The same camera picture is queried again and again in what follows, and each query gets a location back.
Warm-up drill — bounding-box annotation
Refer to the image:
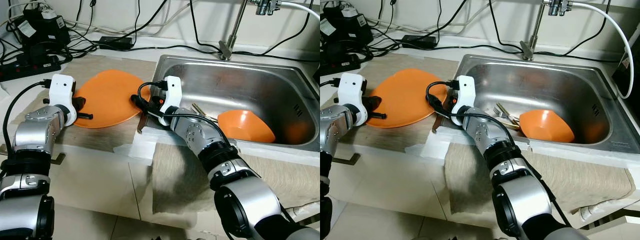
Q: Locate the orange plastic plate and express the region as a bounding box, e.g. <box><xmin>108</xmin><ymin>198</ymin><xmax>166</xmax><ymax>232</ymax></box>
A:
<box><xmin>366</xmin><ymin>68</ymin><xmax>448</xmax><ymax>129</ymax></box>
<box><xmin>72</xmin><ymin>69</ymin><xmax>151</xmax><ymax>129</ymax></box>

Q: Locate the wooden chopstick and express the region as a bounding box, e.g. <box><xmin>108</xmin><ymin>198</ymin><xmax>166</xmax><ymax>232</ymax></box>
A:
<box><xmin>194</xmin><ymin>105</ymin><xmax>219</xmax><ymax>123</ymax></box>
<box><xmin>496</xmin><ymin>102</ymin><xmax>521</xmax><ymax>126</ymax></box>
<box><xmin>487</xmin><ymin>112</ymin><xmax>522</xmax><ymax>130</ymax></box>

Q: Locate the orange plastic bowl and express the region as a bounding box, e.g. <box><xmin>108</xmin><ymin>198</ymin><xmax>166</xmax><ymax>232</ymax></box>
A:
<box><xmin>217</xmin><ymin>110</ymin><xmax>277</xmax><ymax>144</ymax></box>
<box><xmin>518</xmin><ymin>109</ymin><xmax>576</xmax><ymax>144</ymax></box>

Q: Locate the cream kitchen cabinet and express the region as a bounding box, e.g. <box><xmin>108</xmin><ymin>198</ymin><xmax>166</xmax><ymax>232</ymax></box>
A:
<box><xmin>45</xmin><ymin>145</ymin><xmax>321</xmax><ymax>236</ymax></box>
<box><xmin>332</xmin><ymin>145</ymin><xmax>640</xmax><ymax>236</ymax></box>

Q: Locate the beige counter mat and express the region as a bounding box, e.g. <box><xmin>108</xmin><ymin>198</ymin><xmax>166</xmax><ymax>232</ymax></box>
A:
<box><xmin>10</xmin><ymin>54</ymin><xmax>158</xmax><ymax>153</ymax></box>
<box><xmin>325</xmin><ymin>54</ymin><xmax>461</xmax><ymax>153</ymax></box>

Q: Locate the black power strip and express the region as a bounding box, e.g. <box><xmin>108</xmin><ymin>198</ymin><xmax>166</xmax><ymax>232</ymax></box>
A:
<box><xmin>320</xmin><ymin>52</ymin><xmax>362</xmax><ymax>78</ymax></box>
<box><xmin>0</xmin><ymin>54</ymin><xmax>62</xmax><ymax>82</ymax></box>

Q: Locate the beige towel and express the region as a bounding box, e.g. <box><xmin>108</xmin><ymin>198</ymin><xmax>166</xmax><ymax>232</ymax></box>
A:
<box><xmin>151</xmin><ymin>142</ymin><xmax>321</xmax><ymax>216</ymax></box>
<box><xmin>444</xmin><ymin>142</ymin><xmax>636</xmax><ymax>216</ymax></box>

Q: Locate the flat black power brick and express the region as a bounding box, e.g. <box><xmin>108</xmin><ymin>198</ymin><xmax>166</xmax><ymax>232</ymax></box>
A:
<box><xmin>402</xmin><ymin>35</ymin><xmax>438</xmax><ymax>49</ymax></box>
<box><xmin>99</xmin><ymin>36</ymin><xmax>135</xmax><ymax>50</ymax></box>

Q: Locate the black boxy charger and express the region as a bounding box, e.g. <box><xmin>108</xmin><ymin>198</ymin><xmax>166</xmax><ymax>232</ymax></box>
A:
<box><xmin>320</xmin><ymin>2</ymin><xmax>375</xmax><ymax>48</ymax></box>
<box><xmin>15</xmin><ymin>6</ymin><xmax>71</xmax><ymax>48</ymax></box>

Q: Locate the metal faucet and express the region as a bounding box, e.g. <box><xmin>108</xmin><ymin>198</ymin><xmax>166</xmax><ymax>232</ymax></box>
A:
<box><xmin>219</xmin><ymin>0</ymin><xmax>281</xmax><ymax>62</ymax></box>
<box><xmin>519</xmin><ymin>0</ymin><xmax>576</xmax><ymax>62</ymax></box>

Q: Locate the stainless steel sink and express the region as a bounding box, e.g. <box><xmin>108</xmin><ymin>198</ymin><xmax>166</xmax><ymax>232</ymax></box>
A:
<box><xmin>137</xmin><ymin>54</ymin><xmax>321</xmax><ymax>152</ymax></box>
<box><xmin>432</xmin><ymin>54</ymin><xmax>640</xmax><ymax>153</ymax></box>

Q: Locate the open white drawer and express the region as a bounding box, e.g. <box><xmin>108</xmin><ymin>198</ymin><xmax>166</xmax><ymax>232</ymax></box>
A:
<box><xmin>285</xmin><ymin>200</ymin><xmax>321</xmax><ymax>226</ymax></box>
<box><xmin>575</xmin><ymin>197</ymin><xmax>640</xmax><ymax>231</ymax></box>

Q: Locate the black countertop appliance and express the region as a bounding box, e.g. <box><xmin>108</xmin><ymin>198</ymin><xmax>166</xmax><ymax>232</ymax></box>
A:
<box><xmin>612</xmin><ymin>20</ymin><xmax>640</xmax><ymax>108</ymax></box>

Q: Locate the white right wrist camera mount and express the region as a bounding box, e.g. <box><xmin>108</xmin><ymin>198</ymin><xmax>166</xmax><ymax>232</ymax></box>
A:
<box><xmin>450</xmin><ymin>75</ymin><xmax>476</xmax><ymax>126</ymax></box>
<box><xmin>157</xmin><ymin>76</ymin><xmax>182</xmax><ymax>126</ymax></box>

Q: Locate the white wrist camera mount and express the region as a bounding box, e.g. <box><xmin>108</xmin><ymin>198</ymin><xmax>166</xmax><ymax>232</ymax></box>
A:
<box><xmin>48</xmin><ymin>74</ymin><xmax>77</xmax><ymax>126</ymax></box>
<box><xmin>337</xmin><ymin>73</ymin><xmax>368</xmax><ymax>126</ymax></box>
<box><xmin>450</xmin><ymin>75</ymin><xmax>476</xmax><ymax>126</ymax></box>
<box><xmin>157</xmin><ymin>76</ymin><xmax>182</xmax><ymax>126</ymax></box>

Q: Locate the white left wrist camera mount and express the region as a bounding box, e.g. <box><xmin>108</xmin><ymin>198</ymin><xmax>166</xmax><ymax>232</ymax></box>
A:
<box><xmin>48</xmin><ymin>74</ymin><xmax>77</xmax><ymax>126</ymax></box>
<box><xmin>337</xmin><ymin>73</ymin><xmax>368</xmax><ymax>126</ymax></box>

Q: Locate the thin black power cable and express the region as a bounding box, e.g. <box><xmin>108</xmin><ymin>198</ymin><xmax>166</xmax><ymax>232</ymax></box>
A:
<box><xmin>488</xmin><ymin>0</ymin><xmax>523</xmax><ymax>51</ymax></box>
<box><xmin>189</xmin><ymin>0</ymin><xmax>223</xmax><ymax>53</ymax></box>

